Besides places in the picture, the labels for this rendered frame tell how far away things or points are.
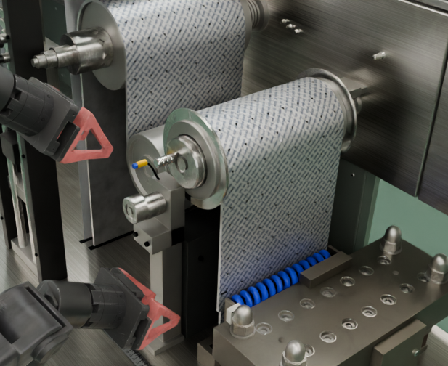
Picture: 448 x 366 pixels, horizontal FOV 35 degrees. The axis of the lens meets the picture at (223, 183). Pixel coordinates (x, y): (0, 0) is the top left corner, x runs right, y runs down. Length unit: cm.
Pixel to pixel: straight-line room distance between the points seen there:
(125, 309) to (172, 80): 40
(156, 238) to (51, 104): 30
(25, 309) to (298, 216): 47
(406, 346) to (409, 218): 216
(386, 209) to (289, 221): 218
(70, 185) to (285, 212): 66
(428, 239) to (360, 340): 210
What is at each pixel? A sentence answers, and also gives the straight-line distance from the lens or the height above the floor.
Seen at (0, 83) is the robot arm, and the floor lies 143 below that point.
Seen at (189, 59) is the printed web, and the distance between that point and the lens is 115.
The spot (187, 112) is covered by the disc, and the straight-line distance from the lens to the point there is 96.
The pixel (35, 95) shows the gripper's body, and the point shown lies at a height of 141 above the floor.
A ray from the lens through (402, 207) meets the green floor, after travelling 330.
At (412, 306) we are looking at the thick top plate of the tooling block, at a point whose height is 103.
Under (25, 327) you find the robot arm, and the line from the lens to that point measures 81.
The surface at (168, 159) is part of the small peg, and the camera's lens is 97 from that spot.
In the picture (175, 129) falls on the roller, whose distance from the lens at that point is 99.
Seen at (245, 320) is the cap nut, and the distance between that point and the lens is 100.
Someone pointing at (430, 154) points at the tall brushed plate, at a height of 123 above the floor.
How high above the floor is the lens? 174
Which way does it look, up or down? 32 degrees down
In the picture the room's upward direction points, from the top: 2 degrees clockwise
